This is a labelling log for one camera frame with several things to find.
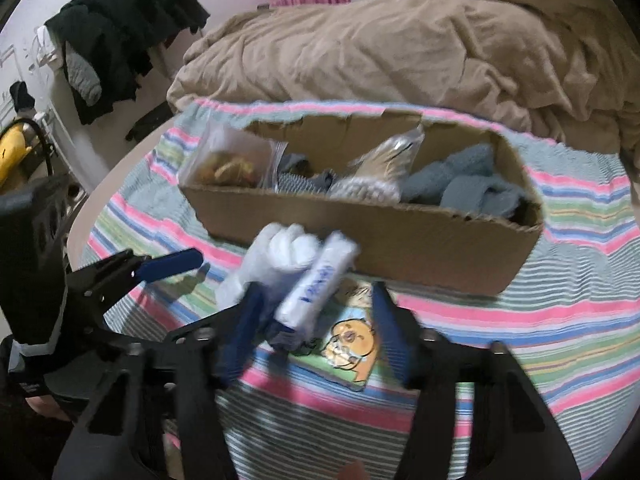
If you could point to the long cardboard box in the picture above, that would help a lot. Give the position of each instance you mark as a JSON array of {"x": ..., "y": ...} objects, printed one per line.
[{"x": 400, "y": 247}]

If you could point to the white socks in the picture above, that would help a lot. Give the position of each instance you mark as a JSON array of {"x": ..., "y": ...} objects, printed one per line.
[{"x": 280, "y": 255}]

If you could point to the yellow bag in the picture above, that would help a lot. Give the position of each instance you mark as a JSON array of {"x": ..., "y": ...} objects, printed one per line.
[{"x": 11, "y": 155}]

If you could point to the small grey cloth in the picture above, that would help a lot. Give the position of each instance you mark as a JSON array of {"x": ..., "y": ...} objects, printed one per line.
[{"x": 300, "y": 180}]

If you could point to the clear bag of brown snacks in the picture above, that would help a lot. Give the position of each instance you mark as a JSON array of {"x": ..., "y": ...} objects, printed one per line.
[{"x": 225, "y": 165}]

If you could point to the grey sleeve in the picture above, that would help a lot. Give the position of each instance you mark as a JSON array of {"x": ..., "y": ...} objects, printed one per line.
[{"x": 85, "y": 77}]

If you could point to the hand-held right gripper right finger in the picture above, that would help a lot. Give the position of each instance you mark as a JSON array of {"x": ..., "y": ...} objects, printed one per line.
[{"x": 389, "y": 327}]

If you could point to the black sock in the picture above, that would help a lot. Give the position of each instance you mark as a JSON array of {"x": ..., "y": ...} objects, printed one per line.
[{"x": 22, "y": 95}]

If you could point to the blue-grey towel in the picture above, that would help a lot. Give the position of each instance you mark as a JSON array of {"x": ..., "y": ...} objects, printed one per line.
[{"x": 465, "y": 180}]

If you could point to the pile of black clothes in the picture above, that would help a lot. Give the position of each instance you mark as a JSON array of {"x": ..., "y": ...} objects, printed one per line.
[{"x": 120, "y": 30}]

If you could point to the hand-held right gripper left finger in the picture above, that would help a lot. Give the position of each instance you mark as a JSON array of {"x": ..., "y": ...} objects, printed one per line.
[{"x": 241, "y": 332}]

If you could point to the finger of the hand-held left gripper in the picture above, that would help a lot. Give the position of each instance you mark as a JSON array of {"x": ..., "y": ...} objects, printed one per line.
[{"x": 167, "y": 263}]

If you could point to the beige blanket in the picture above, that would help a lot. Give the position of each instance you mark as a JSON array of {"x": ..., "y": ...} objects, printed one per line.
[{"x": 400, "y": 50}]

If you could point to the clear bag of beige contents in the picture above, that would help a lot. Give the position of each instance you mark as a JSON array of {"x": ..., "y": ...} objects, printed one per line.
[{"x": 380, "y": 165}]

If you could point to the cartoon printed card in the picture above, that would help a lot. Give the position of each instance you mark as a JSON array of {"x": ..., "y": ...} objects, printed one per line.
[{"x": 352, "y": 342}]

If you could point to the striped bed sheet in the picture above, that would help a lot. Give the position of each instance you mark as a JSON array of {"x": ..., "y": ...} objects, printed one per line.
[{"x": 550, "y": 320}]

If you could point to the white packet with blue print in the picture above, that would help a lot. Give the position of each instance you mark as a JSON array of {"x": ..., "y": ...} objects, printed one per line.
[{"x": 316, "y": 285}]

